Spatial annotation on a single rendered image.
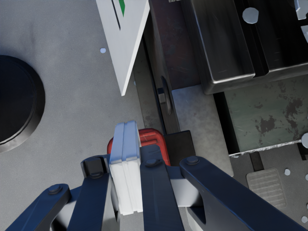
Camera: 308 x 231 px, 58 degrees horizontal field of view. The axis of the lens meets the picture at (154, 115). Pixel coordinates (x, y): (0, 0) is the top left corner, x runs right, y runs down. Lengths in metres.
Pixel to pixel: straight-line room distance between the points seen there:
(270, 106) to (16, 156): 0.94
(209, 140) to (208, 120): 0.03
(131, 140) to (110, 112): 0.92
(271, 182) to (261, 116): 0.54
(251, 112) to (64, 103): 0.83
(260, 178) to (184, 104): 0.57
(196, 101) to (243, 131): 0.08
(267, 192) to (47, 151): 0.77
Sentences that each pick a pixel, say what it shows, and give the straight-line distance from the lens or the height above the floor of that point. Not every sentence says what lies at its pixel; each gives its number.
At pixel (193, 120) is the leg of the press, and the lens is 0.41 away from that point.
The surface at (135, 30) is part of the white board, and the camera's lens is 0.67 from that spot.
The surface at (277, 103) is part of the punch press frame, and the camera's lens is 0.44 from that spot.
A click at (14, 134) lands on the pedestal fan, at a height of 0.03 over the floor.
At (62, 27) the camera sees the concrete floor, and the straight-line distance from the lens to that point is 1.24.
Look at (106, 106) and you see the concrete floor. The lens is 1.08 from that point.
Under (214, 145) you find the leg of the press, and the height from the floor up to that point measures 0.64.
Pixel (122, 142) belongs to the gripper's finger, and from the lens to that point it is 0.16.
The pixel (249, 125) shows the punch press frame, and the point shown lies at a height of 0.65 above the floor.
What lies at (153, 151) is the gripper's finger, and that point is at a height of 0.88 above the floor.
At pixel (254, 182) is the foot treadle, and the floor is 0.16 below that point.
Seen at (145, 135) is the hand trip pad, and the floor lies 0.76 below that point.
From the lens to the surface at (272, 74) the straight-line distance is 0.40.
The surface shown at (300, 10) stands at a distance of 0.33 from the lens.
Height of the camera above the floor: 1.04
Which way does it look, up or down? 79 degrees down
